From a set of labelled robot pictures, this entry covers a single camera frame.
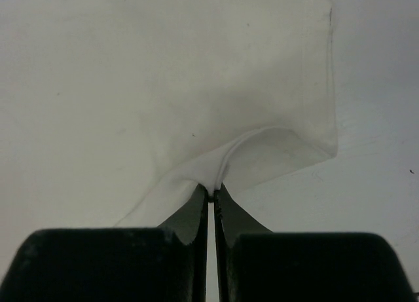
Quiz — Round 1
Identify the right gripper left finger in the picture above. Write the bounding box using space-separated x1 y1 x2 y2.
1 186 208 301

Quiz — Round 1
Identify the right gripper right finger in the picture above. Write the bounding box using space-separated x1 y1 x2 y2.
213 187 418 301

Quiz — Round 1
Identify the cream white t shirt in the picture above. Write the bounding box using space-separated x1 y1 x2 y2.
1 0 337 229

